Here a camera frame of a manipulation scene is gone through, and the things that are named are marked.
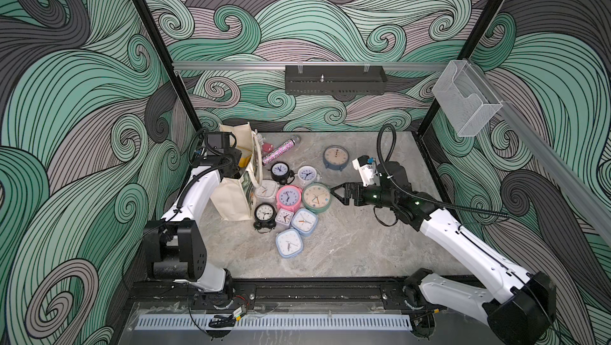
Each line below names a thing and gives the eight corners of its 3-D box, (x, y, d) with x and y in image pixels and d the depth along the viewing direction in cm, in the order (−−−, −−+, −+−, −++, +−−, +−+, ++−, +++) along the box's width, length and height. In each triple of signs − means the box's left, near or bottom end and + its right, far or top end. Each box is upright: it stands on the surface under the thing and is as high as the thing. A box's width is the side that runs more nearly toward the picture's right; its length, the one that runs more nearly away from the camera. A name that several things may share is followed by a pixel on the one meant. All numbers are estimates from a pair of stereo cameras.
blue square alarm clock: (282, 263, 82) (281, 260, 79) (273, 238, 87) (272, 234, 84) (306, 252, 84) (306, 248, 81) (295, 229, 90) (295, 225, 87)
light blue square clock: (291, 236, 88) (291, 233, 86) (292, 212, 94) (291, 208, 92) (318, 236, 88) (318, 233, 86) (316, 212, 94) (317, 208, 92)
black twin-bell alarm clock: (253, 229, 89) (252, 226, 87) (256, 205, 95) (255, 202, 93) (276, 229, 89) (275, 226, 87) (277, 205, 95) (277, 202, 93)
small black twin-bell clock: (270, 184, 102) (269, 181, 100) (272, 165, 109) (271, 161, 107) (294, 184, 102) (294, 181, 100) (295, 165, 109) (294, 161, 107)
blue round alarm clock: (324, 171, 108) (325, 166, 105) (322, 149, 117) (323, 145, 114) (350, 171, 108) (351, 166, 105) (346, 149, 117) (347, 145, 114)
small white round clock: (307, 189, 101) (307, 184, 99) (294, 176, 106) (293, 171, 103) (321, 179, 105) (321, 174, 102) (307, 166, 110) (308, 161, 107)
